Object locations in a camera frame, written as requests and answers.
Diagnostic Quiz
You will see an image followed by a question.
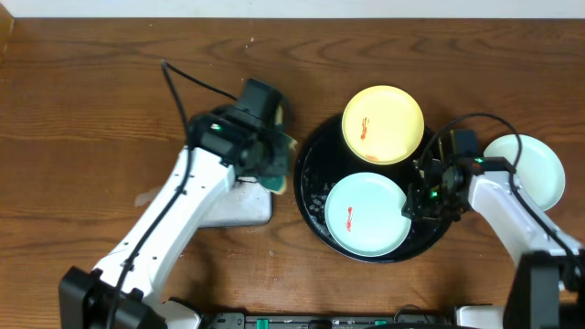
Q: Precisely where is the green yellow sponge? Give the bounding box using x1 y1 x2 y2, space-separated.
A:
257 175 287 195

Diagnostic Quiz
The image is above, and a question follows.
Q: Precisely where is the light blue plate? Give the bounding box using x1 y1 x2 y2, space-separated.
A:
324 172 411 258

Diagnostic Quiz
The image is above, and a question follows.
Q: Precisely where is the pale green plate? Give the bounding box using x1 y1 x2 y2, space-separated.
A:
484 134 566 211

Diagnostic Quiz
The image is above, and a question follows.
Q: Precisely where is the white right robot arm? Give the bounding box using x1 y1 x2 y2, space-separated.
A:
402 157 584 328

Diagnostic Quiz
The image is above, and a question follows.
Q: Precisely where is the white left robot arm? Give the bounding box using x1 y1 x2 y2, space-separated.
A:
58 101 296 328

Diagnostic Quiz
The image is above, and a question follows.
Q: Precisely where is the black rectangular soapy tray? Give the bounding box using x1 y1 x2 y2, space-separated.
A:
200 177 272 228

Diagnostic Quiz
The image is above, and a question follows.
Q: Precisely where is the round black tray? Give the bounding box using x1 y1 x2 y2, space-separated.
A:
293 114 451 263

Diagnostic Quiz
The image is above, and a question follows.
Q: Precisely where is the yellow plate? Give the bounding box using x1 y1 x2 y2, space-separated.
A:
341 85 425 165

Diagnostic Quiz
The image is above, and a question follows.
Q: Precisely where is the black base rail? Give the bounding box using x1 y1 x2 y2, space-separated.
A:
200 304 456 329

